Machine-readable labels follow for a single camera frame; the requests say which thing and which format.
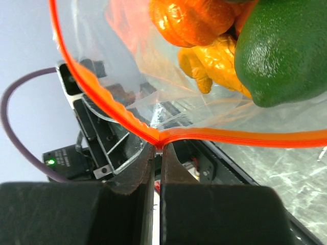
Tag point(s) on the green avocado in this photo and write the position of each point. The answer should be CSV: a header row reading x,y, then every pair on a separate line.
x,y
281,52

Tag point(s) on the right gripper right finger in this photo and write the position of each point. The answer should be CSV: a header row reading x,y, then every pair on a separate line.
x,y
195,213

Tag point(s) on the orange dried fruit pieces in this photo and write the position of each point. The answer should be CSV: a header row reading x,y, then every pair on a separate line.
x,y
212,64

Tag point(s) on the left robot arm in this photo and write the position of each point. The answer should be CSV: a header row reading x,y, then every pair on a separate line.
x,y
103,147

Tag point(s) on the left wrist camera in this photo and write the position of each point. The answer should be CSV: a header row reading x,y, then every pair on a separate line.
x,y
68,82

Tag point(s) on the clear zip top bag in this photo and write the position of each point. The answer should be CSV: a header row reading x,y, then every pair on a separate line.
x,y
123,64

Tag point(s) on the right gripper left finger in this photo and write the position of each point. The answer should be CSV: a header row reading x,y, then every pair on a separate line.
x,y
119,211

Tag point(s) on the small orange pumpkin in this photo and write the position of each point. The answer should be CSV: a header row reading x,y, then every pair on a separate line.
x,y
195,23

